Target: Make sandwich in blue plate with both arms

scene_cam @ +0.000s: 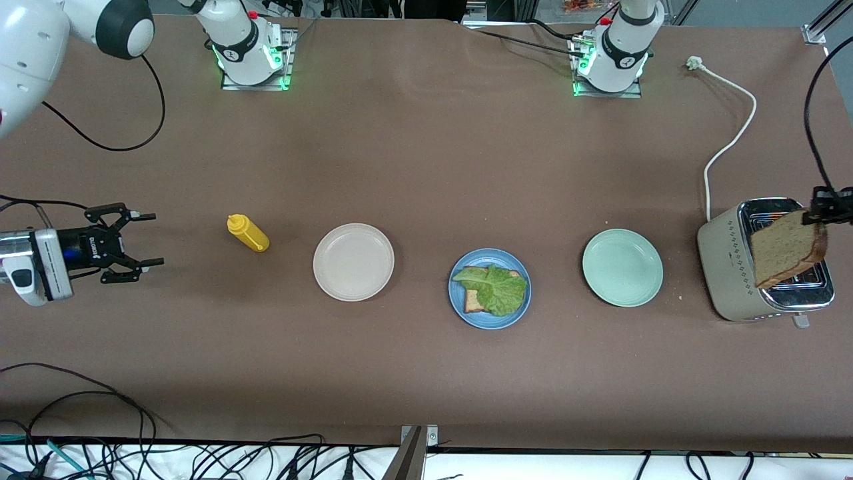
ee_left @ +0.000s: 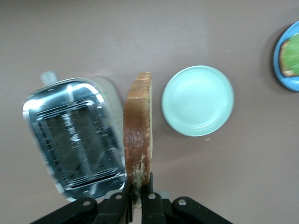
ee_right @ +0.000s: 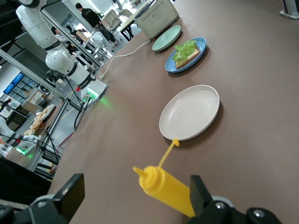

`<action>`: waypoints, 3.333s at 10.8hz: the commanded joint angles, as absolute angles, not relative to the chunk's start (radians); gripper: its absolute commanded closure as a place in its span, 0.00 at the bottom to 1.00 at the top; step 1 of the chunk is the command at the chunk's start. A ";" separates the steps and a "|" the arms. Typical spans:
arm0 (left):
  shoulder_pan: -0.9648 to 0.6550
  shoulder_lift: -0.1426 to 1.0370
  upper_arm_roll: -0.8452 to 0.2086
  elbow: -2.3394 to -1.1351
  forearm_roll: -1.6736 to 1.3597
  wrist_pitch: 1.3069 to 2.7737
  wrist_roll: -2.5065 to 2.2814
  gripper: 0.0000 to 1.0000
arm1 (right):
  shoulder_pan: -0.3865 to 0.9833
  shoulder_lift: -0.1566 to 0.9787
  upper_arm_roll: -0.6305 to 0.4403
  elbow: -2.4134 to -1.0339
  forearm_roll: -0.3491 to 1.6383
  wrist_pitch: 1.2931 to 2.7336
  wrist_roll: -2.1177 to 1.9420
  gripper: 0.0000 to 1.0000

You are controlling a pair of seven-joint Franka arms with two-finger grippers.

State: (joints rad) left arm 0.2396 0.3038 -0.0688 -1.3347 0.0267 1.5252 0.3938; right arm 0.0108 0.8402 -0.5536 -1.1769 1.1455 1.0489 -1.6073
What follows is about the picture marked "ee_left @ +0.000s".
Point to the brown bread slice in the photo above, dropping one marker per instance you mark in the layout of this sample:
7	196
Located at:
288	72
137	130

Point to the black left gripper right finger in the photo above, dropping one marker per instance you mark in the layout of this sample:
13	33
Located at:
154	210

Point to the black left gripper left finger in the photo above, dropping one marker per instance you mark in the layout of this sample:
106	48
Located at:
112	210

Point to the light green round plate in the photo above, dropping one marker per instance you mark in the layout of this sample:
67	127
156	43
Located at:
198	100

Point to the green lettuce leaf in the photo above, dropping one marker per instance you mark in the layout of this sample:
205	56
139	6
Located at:
292	56

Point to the beige chrome toaster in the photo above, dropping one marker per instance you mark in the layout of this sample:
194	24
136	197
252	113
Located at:
74	140

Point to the blue round plate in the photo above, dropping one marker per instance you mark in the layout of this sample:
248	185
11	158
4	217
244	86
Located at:
287	81

